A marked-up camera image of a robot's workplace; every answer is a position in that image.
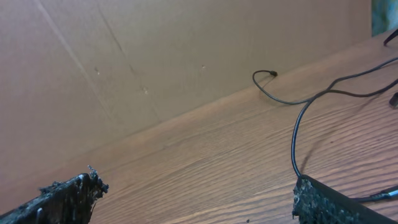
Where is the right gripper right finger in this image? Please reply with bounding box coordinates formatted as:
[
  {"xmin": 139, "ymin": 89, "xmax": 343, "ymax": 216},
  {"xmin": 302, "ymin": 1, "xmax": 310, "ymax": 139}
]
[{"xmin": 292, "ymin": 175, "xmax": 397, "ymax": 224}]

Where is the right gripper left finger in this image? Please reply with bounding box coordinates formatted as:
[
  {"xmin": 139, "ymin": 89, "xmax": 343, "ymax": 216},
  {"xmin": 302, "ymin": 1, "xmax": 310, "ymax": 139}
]
[{"xmin": 1, "ymin": 168, "xmax": 109, "ymax": 224}]

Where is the black USB cable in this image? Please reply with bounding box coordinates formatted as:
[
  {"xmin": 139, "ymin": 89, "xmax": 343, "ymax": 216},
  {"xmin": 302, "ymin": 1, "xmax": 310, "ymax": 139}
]
[{"xmin": 251, "ymin": 57, "xmax": 398, "ymax": 203}]

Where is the cardboard panel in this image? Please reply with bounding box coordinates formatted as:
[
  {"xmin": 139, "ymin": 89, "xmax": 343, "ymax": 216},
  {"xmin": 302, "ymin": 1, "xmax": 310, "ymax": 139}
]
[{"xmin": 1, "ymin": 0, "xmax": 371, "ymax": 211}]

